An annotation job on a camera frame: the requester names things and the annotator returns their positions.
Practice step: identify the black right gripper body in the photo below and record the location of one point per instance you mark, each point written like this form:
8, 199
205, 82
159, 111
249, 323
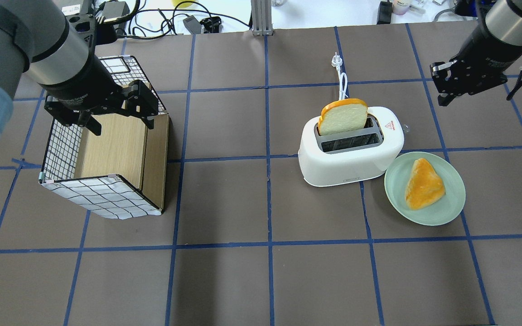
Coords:
482, 55

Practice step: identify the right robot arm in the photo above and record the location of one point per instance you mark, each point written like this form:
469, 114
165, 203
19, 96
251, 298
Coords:
493, 46

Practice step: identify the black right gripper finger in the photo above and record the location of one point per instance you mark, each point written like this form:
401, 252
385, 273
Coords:
444, 99

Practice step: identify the white toaster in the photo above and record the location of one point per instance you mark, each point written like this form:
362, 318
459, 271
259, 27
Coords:
352, 156

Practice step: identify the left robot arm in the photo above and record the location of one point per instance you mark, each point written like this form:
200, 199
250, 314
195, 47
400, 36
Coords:
58, 53

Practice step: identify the toasted bread on plate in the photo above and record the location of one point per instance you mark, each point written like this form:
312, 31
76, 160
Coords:
425, 187

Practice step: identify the wire basket with wooden shelf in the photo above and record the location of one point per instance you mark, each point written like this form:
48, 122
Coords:
119, 174

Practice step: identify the aluminium frame post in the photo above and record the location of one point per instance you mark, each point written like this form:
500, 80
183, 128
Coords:
262, 23

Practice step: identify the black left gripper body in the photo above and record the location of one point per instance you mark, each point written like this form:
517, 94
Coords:
81, 84

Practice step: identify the toast slice in toaster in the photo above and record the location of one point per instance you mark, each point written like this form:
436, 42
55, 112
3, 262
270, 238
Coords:
342, 116

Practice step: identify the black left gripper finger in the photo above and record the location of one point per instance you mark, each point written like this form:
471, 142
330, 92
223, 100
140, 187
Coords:
148, 120
89, 122

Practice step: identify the black power adapter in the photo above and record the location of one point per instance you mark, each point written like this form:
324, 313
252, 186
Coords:
385, 12

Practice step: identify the green plate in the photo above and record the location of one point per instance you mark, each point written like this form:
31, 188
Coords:
444, 210

